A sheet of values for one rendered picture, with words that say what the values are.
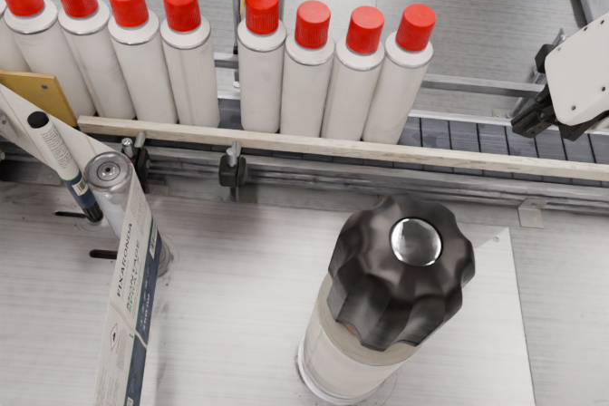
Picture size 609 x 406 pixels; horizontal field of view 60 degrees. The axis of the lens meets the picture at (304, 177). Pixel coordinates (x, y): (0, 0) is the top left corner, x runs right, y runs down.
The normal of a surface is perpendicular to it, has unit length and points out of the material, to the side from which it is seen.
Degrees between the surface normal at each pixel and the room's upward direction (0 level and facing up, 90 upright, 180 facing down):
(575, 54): 70
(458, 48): 0
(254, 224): 0
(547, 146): 0
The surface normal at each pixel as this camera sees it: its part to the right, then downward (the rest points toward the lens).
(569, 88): -0.90, -0.25
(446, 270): 0.19, -0.39
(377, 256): -0.08, -0.45
